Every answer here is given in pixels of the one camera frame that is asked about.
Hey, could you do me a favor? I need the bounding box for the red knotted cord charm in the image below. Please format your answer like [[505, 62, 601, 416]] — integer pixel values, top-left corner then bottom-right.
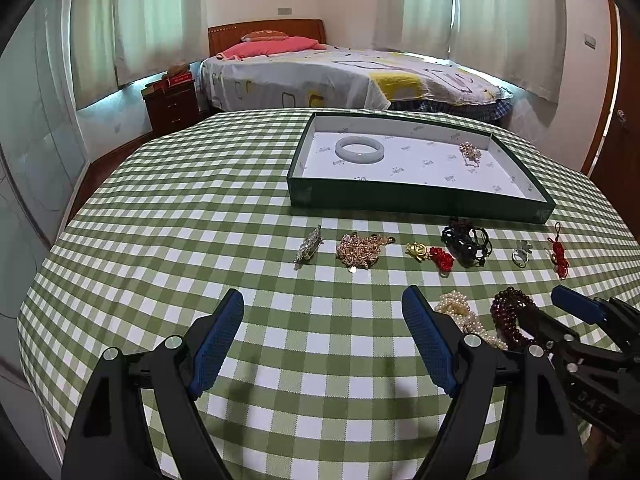
[[546, 222, 572, 281]]

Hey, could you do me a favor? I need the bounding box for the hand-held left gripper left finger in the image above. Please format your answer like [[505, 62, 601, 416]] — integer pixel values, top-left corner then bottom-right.
[[61, 288, 246, 480]]

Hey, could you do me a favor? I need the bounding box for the wooden door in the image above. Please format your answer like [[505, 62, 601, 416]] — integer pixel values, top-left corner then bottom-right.
[[582, 0, 640, 186]]

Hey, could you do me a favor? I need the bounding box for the green jewelry tray box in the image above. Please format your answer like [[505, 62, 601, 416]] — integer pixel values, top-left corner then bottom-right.
[[286, 111, 557, 224]]

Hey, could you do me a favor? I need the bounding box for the gold chain necklace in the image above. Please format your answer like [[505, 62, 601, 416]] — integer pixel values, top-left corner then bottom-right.
[[336, 231, 396, 273]]

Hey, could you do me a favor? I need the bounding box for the pearl bracelet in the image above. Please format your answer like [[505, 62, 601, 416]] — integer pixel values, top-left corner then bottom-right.
[[434, 290, 508, 351]]

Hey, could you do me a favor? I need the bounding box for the white curtain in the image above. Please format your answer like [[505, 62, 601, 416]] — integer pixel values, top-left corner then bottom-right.
[[400, 0, 455, 58], [114, 0, 205, 86], [70, 0, 120, 106], [449, 0, 567, 103]]

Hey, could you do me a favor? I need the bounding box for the black braided bracelet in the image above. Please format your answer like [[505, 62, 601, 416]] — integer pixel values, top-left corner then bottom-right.
[[441, 217, 493, 267]]

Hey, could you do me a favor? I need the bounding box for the gold charm with red knot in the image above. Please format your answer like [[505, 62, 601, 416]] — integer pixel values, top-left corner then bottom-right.
[[405, 241, 455, 277]]

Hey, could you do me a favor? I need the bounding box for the green checked tablecloth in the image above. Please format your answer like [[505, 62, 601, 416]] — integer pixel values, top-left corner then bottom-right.
[[17, 108, 640, 480]]

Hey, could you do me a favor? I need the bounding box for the wooden nightstand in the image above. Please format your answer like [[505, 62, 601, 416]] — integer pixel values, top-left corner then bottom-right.
[[144, 81, 201, 136]]

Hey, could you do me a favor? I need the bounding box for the patterned bedspread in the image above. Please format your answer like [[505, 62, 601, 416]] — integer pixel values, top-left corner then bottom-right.
[[199, 44, 516, 113]]

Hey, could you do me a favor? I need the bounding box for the wooden bed headboard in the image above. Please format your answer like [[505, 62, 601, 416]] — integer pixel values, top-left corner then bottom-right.
[[208, 19, 326, 57]]

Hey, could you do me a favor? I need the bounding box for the gold pearl brooch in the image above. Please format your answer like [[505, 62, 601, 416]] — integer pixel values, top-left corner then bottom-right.
[[459, 142, 483, 168]]

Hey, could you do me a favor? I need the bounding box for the pink pillow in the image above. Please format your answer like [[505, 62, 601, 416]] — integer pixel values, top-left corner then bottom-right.
[[216, 36, 328, 61]]

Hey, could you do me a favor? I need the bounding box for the white jade bangle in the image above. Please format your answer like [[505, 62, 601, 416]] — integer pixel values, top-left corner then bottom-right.
[[335, 136, 386, 163]]

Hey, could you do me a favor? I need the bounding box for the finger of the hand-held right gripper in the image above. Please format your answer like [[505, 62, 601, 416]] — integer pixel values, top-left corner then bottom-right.
[[524, 304, 582, 357], [551, 284, 640, 347]]

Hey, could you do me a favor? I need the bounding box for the dark red bead bracelet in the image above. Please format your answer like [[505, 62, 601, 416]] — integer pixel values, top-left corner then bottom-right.
[[490, 287, 546, 351]]

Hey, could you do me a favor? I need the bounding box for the silver rhinestone brooch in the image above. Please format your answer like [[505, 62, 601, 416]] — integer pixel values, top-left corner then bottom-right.
[[293, 226, 323, 264]]

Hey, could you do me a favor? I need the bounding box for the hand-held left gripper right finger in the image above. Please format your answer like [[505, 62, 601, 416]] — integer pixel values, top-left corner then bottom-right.
[[401, 286, 586, 480]]

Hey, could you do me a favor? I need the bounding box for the glass sliding wardrobe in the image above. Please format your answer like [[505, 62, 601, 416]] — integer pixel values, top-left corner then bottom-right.
[[0, 0, 92, 281]]

